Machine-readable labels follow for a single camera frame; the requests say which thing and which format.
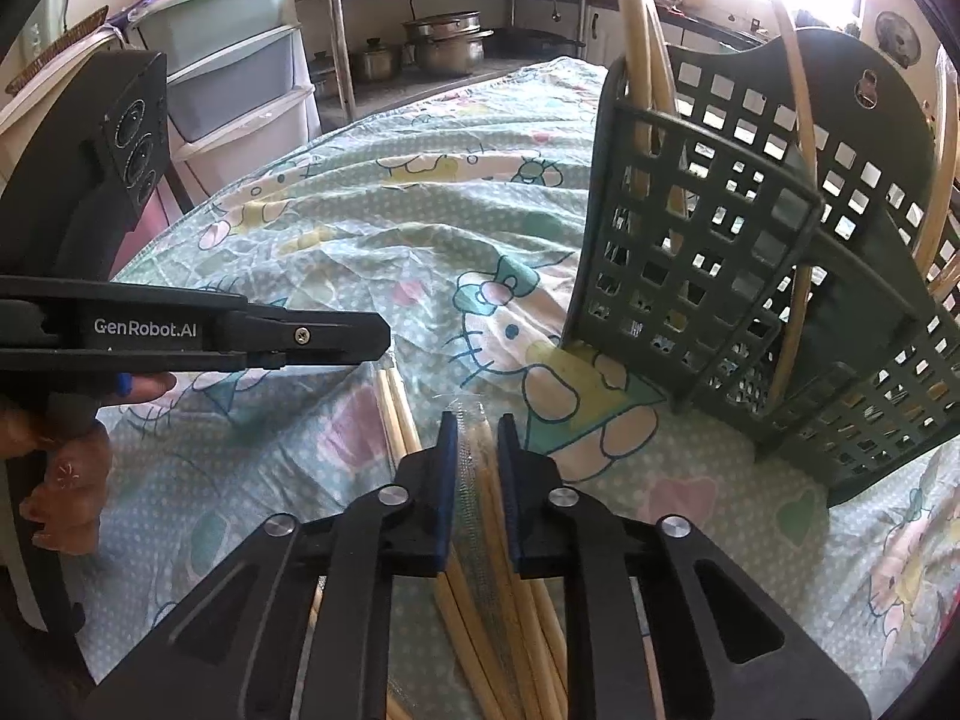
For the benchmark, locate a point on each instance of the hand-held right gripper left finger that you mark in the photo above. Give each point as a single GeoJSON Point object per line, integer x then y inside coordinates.
{"type": "Point", "coordinates": [448, 457]}

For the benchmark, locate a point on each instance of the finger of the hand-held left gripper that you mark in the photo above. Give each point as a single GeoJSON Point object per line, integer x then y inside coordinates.
{"type": "Point", "coordinates": [330, 337]}

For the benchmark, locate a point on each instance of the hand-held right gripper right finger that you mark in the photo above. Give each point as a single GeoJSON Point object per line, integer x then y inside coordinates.
{"type": "Point", "coordinates": [506, 465]}

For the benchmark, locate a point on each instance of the pile of chopsticks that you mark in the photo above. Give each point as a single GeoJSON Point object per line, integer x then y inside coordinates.
{"type": "Point", "coordinates": [397, 420]}

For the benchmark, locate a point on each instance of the green plastic utensil basket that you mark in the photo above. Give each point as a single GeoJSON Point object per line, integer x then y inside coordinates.
{"type": "Point", "coordinates": [847, 270]}

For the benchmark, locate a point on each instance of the person's left hand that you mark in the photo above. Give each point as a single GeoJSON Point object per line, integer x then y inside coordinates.
{"type": "Point", "coordinates": [75, 487]}

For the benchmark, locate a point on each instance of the cartoon printed tablecloth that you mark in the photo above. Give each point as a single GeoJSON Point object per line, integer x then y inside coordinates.
{"type": "Point", "coordinates": [337, 240]}

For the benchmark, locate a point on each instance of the woven wicker tray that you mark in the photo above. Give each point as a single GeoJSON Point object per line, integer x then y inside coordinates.
{"type": "Point", "coordinates": [56, 52]}

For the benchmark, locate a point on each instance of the plastic drawer cabinet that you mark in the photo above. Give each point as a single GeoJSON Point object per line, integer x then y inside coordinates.
{"type": "Point", "coordinates": [225, 75]}

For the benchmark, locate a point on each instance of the small steel pot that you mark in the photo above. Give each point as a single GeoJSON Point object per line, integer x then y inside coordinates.
{"type": "Point", "coordinates": [375, 61]}

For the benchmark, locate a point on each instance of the metal shelf rack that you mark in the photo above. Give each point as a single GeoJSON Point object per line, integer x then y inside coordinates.
{"type": "Point", "coordinates": [341, 37]}

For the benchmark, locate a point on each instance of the stacked steel pots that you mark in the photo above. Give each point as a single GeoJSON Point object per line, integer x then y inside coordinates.
{"type": "Point", "coordinates": [448, 45]}

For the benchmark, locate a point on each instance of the black wok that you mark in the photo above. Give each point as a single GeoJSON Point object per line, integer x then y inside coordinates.
{"type": "Point", "coordinates": [536, 39]}

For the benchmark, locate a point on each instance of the white base cabinets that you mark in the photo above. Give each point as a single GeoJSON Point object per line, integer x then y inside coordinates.
{"type": "Point", "coordinates": [660, 37]}

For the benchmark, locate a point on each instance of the black countertop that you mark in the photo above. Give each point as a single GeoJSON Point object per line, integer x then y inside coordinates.
{"type": "Point", "coordinates": [697, 22]}

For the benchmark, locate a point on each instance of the small wall fan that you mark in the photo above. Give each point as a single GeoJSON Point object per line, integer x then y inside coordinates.
{"type": "Point", "coordinates": [898, 39]}

